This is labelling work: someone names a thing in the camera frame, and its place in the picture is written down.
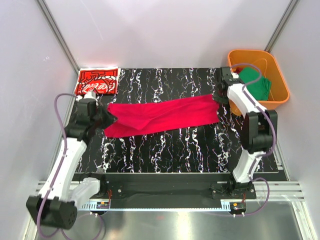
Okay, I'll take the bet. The aluminium corner post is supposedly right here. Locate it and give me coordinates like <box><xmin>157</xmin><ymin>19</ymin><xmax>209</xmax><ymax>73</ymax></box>
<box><xmin>264</xmin><ymin>0</ymin><xmax>300</xmax><ymax>53</ymax></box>
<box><xmin>35</xmin><ymin>0</ymin><xmax>80</xmax><ymax>74</ymax></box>

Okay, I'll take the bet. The green t-shirt in basket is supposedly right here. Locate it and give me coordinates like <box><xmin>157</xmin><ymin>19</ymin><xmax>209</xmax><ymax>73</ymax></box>
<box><xmin>238</xmin><ymin>67</ymin><xmax>272</xmax><ymax>101</ymax></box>

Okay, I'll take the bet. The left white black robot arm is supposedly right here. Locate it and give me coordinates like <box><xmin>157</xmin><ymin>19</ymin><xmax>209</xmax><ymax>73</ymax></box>
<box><xmin>26</xmin><ymin>91</ymin><xmax>117</xmax><ymax>230</ymax></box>

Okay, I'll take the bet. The folded red patterned t-shirt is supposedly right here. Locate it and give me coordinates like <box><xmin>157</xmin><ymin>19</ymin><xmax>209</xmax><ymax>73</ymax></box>
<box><xmin>74</xmin><ymin>66</ymin><xmax>121</xmax><ymax>96</ymax></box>

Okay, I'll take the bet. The left aluminium corner post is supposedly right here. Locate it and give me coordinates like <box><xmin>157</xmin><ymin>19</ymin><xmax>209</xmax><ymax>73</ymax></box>
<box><xmin>35</xmin><ymin>0</ymin><xmax>80</xmax><ymax>74</ymax></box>

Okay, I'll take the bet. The orange plastic basket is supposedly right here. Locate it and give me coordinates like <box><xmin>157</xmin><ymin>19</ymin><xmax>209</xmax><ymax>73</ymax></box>
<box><xmin>227</xmin><ymin>49</ymin><xmax>290</xmax><ymax>110</ymax></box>

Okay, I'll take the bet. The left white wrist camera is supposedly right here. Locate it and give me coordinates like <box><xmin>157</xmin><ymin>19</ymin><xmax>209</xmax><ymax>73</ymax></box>
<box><xmin>75</xmin><ymin>91</ymin><xmax>97</xmax><ymax>102</ymax></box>

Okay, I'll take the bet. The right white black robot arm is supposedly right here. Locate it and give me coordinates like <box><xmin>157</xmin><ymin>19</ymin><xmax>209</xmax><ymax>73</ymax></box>
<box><xmin>214</xmin><ymin>66</ymin><xmax>278</xmax><ymax>199</ymax></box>

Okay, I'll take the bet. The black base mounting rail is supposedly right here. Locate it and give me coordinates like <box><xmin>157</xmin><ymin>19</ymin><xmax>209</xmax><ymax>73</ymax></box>
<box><xmin>99</xmin><ymin>173</ymin><xmax>257</xmax><ymax>210</ymax></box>

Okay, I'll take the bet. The crimson red polo shirt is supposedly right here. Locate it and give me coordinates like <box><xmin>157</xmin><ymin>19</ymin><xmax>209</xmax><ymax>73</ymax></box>
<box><xmin>104</xmin><ymin>94</ymin><xmax>219</xmax><ymax>138</ymax></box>

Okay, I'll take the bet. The right aluminium corner post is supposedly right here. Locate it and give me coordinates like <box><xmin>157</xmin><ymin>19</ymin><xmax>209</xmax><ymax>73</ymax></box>
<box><xmin>264</xmin><ymin>0</ymin><xmax>300</xmax><ymax>53</ymax></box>

